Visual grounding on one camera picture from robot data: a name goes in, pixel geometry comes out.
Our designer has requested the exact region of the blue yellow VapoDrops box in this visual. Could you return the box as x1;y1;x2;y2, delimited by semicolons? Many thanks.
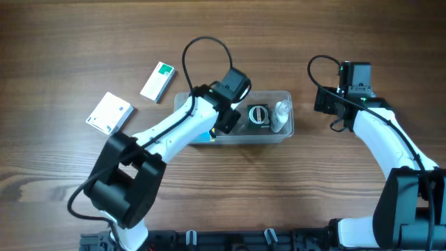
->
191;128;216;144

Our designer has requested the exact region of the clear plastic container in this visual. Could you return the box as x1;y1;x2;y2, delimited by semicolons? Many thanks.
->
173;90;295;146

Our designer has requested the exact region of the clear spray bottle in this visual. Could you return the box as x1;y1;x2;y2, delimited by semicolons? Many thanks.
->
270;100;293;132

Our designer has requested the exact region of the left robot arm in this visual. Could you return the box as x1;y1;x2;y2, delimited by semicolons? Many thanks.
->
83;68;252;250

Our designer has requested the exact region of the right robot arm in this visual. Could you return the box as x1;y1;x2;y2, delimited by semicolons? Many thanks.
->
314;61;445;250

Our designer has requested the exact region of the white box green corner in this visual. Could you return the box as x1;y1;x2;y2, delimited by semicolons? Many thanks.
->
140;61;176;103

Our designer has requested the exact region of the white medicine box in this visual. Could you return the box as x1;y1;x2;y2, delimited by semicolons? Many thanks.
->
86;92;134;135

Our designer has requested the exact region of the right black cable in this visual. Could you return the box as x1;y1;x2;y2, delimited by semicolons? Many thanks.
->
307;54;436;251

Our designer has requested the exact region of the black cable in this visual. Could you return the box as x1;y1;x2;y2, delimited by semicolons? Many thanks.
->
307;54;436;251
66;36;234;251

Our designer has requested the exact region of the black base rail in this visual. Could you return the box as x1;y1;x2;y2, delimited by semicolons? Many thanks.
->
79;228;335;251

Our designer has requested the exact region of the left black cable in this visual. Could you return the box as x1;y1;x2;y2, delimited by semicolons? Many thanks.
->
66;36;234;251

